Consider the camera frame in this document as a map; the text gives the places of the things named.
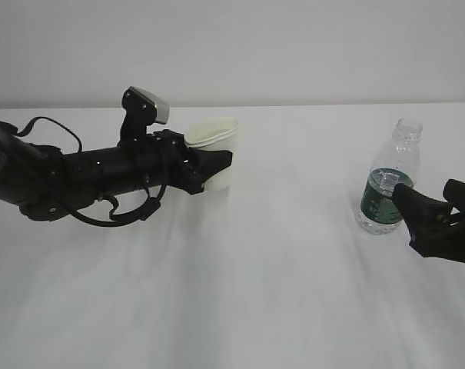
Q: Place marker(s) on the white paper cup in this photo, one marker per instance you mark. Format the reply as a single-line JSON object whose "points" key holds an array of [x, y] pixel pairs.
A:
{"points": [[214, 139]]}

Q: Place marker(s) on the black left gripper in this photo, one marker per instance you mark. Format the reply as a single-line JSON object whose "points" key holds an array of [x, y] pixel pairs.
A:
{"points": [[163, 159]]}

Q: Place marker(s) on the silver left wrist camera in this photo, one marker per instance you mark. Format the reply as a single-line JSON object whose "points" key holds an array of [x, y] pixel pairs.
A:
{"points": [[142, 109]]}

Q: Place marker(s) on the clear green-label water bottle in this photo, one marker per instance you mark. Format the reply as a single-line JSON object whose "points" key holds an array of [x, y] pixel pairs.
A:
{"points": [[397, 162]]}

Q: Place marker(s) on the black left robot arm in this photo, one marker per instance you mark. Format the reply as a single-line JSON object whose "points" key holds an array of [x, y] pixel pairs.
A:
{"points": [[108, 188]]}

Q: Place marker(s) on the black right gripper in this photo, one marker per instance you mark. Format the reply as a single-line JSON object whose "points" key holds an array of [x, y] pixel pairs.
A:
{"points": [[434, 231]]}

